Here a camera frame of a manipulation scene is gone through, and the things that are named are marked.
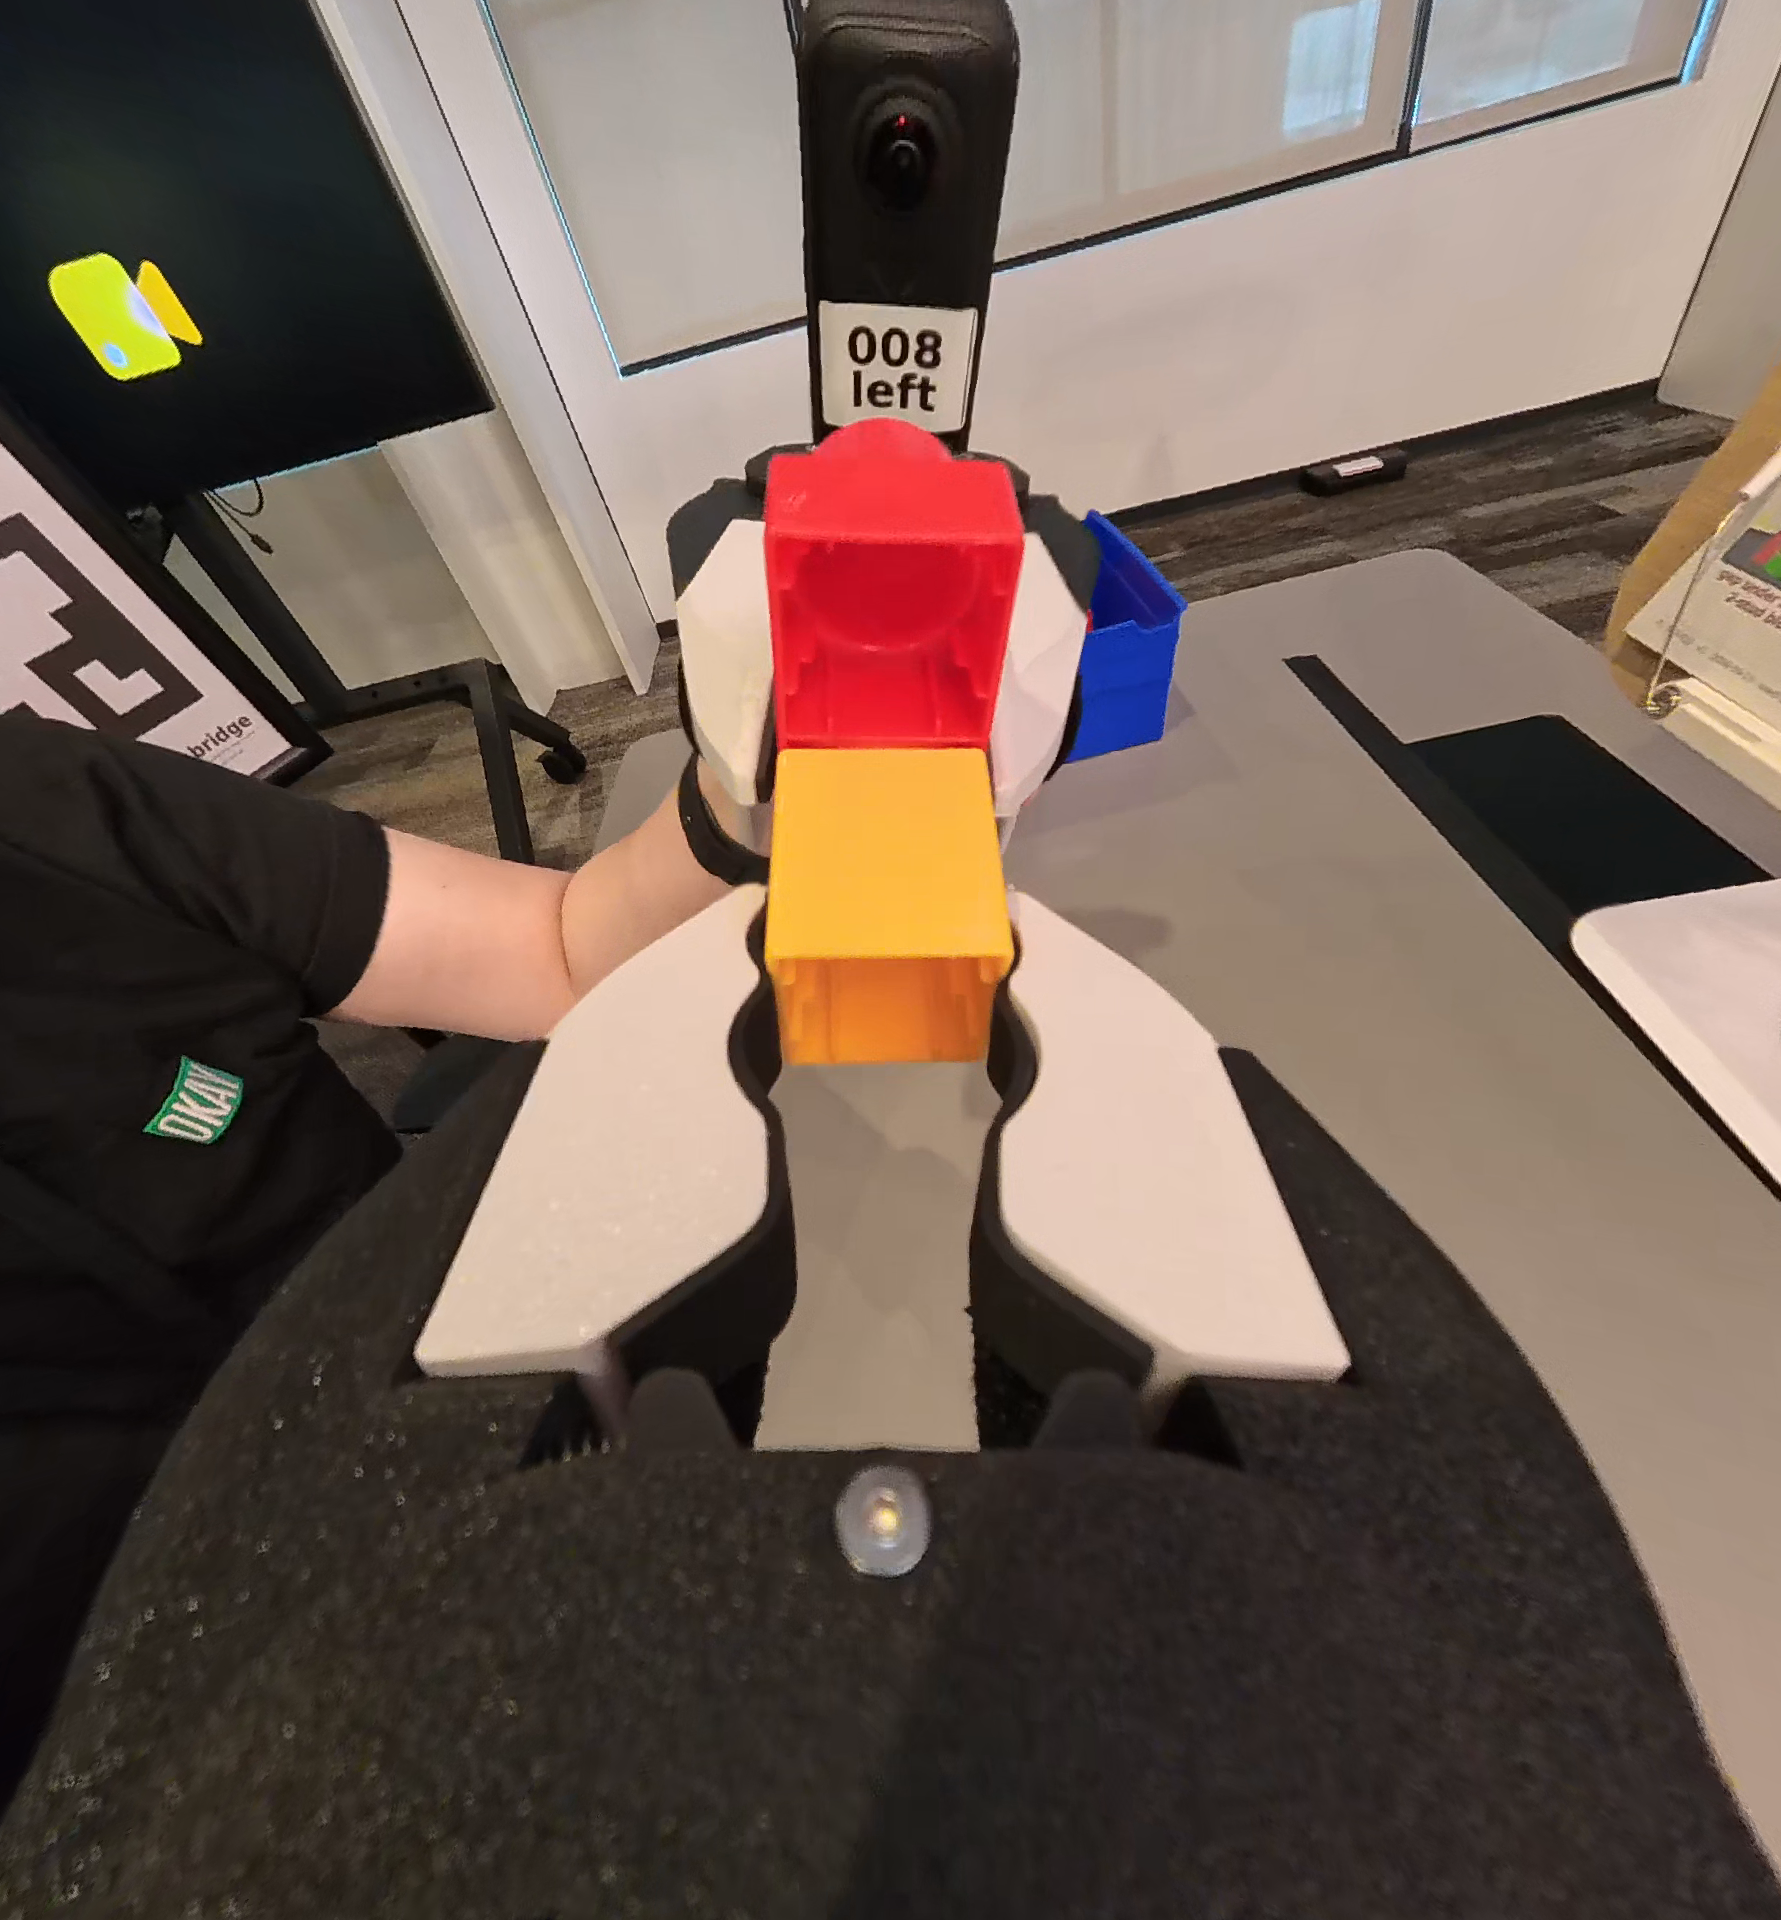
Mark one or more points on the yellow one-stud block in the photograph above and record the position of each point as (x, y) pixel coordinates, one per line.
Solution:
(893, 885)

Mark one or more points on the red two-stud block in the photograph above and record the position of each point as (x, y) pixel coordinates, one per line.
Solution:
(893, 599)

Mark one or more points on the wooden document stand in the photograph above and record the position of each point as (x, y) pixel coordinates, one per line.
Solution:
(1731, 975)

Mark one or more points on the framed marker sign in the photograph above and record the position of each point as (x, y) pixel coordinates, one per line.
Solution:
(64, 599)

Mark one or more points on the person's left forearm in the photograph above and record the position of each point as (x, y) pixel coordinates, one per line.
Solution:
(531, 930)

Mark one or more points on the large black screen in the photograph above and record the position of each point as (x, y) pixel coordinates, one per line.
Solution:
(231, 152)

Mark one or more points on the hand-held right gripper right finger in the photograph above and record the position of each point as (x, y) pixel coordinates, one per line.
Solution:
(1176, 1201)

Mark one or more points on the printed instruction sheet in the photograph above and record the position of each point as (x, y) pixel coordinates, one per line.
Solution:
(1776, 631)

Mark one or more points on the black floor box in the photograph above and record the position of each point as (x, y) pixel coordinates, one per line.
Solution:
(1355, 472)

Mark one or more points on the blue plastic bin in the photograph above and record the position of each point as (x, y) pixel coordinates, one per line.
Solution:
(1133, 660)

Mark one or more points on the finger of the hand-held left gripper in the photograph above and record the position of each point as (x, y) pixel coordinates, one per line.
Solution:
(1036, 674)
(728, 660)

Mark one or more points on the black wristband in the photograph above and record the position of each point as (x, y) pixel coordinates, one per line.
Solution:
(719, 835)

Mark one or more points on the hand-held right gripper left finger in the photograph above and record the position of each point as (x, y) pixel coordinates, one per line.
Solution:
(591, 1201)

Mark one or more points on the person's black shirt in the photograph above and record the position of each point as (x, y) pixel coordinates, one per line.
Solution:
(112, 1052)

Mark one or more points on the black screen stand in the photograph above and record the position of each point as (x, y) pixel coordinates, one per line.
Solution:
(501, 721)

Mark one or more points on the large window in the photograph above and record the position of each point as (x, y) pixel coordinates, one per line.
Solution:
(1206, 92)

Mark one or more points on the black rectangular desk patch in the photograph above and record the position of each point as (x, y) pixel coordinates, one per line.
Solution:
(1579, 825)

